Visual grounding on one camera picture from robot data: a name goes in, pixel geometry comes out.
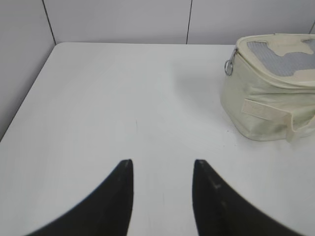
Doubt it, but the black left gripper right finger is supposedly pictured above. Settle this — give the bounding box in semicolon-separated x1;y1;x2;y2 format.
192;160;294;236

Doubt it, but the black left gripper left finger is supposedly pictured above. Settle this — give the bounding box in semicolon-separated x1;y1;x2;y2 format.
32;159;134;236

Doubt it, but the cream fabric zipper bag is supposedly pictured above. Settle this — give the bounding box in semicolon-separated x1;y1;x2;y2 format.
220;34;315;142

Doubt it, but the silver ring zipper pull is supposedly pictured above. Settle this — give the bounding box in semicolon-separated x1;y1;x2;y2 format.
224;47;238;76

